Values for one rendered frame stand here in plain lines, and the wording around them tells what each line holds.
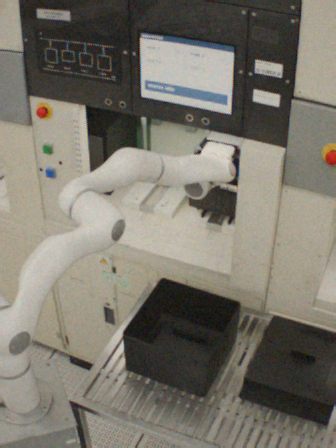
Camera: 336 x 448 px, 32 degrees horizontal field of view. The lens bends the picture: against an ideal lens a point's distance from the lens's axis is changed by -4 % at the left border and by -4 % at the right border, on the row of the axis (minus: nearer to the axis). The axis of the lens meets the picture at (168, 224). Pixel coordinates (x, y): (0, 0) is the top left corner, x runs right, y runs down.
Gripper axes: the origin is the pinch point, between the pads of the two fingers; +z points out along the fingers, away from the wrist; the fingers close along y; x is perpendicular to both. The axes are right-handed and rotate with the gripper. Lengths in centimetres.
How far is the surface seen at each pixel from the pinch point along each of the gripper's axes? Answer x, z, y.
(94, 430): -120, -59, -32
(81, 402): -43, -91, -12
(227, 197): -17.2, -8.7, 4.2
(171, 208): -29.6, -7.0, -17.8
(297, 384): -33, -66, 48
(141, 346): -28, -74, 1
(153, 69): 37.1, -29.5, -14.1
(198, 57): 43, -30, 0
